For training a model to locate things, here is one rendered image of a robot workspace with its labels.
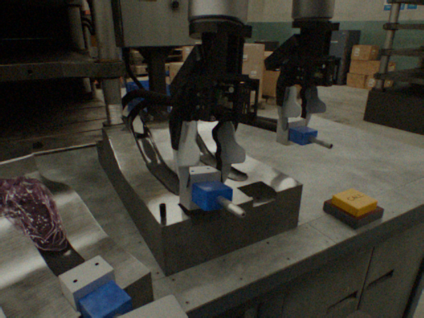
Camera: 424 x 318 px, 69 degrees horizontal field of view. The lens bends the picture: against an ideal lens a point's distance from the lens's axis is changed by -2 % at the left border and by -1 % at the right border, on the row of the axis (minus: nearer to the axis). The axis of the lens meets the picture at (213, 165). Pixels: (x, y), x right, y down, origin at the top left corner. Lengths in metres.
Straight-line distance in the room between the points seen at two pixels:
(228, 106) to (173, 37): 0.94
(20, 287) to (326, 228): 0.48
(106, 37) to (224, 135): 0.73
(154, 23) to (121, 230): 0.87
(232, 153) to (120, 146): 0.29
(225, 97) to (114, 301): 0.26
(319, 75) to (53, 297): 0.55
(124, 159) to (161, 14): 0.77
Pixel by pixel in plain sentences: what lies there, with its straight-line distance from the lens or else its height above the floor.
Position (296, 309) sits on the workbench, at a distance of 0.76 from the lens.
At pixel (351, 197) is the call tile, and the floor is 0.84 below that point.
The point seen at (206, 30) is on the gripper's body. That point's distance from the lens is 0.40.
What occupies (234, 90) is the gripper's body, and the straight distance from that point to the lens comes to 0.39.
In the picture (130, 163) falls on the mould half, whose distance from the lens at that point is 0.63.
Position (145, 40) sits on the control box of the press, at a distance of 1.27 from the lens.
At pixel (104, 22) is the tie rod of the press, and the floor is 1.15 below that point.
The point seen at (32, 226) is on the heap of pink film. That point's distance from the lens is 0.50.
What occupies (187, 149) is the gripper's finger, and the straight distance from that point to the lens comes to 0.41.
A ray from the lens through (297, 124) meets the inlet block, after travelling 0.69.
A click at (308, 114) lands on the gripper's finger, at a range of 0.71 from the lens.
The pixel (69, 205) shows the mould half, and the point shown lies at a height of 0.89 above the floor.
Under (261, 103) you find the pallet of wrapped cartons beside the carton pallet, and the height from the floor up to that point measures 0.10.
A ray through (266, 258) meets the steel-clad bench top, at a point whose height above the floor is 0.80.
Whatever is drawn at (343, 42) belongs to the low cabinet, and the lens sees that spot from 7.34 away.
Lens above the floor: 1.14
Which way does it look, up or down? 24 degrees down
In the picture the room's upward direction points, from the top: straight up
